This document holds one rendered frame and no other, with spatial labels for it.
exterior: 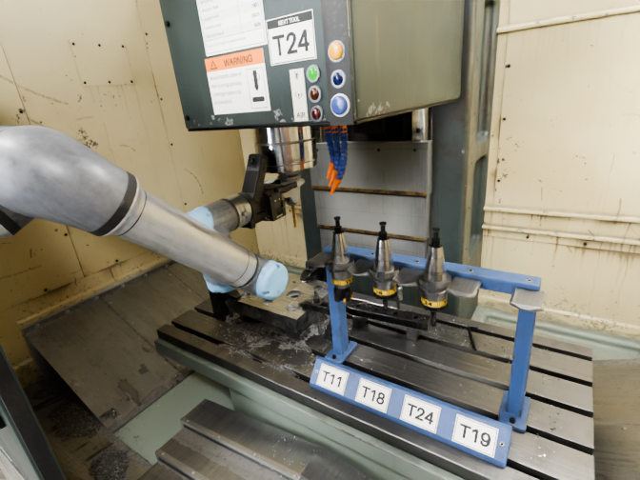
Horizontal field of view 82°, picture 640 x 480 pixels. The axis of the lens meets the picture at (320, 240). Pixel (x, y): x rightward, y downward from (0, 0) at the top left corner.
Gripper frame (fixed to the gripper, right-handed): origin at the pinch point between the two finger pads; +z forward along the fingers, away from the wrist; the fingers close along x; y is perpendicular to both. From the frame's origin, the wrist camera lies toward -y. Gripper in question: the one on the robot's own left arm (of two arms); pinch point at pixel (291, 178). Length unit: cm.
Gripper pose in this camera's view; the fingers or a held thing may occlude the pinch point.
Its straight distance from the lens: 101.7
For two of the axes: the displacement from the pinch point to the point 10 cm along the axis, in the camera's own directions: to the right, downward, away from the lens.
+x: 8.3, 1.3, -5.4
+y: 1.0, 9.2, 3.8
